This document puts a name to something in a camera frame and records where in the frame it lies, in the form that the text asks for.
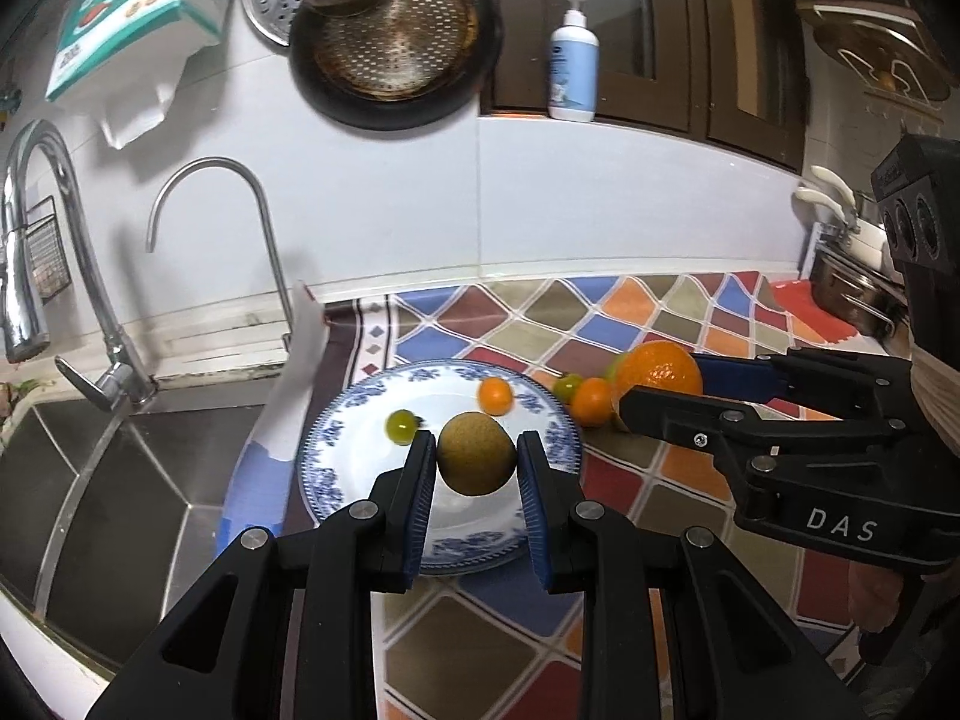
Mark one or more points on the large chrome kitchen faucet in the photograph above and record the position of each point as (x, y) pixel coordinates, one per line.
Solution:
(25, 333)

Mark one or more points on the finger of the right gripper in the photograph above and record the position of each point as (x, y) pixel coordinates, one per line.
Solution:
(841, 384)
(736, 433)

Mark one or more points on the stainless steel sink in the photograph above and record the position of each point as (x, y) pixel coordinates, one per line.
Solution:
(107, 518)

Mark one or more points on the blue white porcelain plate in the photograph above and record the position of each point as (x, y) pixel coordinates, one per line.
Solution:
(347, 448)

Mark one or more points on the black frying pan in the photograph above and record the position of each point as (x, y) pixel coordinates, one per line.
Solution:
(400, 65)

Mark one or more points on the small green tomato on plate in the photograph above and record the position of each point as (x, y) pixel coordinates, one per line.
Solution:
(402, 426)

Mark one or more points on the black wire sink basket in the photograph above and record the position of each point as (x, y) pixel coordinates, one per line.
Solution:
(46, 250)

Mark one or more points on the small orange on plate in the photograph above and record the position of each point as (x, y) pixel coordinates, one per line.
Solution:
(495, 396)

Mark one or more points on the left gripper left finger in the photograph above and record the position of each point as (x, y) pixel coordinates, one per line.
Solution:
(281, 625)

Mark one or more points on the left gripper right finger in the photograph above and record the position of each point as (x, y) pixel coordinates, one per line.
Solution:
(674, 625)

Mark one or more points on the dark wooden window frame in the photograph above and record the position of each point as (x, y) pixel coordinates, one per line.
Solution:
(726, 72)

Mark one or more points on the steel pots on rack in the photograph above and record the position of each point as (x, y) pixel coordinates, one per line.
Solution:
(848, 259)

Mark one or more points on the teal white paper box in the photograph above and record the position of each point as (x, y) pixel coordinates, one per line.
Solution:
(96, 31)

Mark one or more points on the large orange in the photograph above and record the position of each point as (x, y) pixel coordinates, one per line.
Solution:
(660, 364)

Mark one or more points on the white blue pump bottle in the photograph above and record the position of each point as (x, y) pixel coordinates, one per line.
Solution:
(574, 67)

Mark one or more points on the brown round longan fruit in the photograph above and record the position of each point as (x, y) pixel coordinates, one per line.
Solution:
(475, 454)

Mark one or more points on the small orange mandarin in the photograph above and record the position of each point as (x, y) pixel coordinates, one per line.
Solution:
(591, 405)

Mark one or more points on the large green apple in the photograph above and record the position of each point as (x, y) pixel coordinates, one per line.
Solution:
(612, 368)

